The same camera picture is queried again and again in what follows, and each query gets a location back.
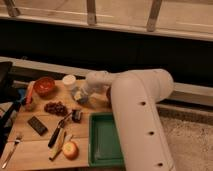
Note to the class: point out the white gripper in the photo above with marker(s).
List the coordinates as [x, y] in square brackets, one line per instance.
[88, 89]

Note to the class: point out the blue yellow sponge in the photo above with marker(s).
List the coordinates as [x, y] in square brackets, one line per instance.
[80, 95]

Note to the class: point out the white cup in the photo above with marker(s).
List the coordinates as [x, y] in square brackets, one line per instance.
[69, 81]

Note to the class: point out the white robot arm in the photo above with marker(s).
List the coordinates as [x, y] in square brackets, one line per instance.
[134, 95]

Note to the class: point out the small dark metal clip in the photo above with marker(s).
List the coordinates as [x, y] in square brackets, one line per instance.
[76, 116]

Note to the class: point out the bunch of dark grapes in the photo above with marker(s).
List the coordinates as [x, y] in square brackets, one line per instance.
[56, 108]

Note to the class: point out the red bowl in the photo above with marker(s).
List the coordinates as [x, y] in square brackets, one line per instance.
[44, 86]

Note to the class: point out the banana peel piece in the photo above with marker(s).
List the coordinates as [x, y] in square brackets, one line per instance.
[62, 137]

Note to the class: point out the green plastic tray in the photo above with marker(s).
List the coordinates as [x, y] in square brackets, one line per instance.
[104, 147]

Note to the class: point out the orange carrot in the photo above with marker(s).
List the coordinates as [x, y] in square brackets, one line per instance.
[29, 94]

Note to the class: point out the yellow apple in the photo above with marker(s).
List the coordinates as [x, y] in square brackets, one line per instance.
[70, 150]

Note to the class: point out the black rectangular block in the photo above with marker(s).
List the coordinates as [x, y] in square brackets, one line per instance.
[37, 125]

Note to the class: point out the black chair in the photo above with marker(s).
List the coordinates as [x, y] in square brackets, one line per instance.
[7, 94]

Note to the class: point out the silver fork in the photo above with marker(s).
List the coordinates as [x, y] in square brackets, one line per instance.
[16, 142]

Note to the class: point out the black handled knife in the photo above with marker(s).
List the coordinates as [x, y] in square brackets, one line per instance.
[60, 125]

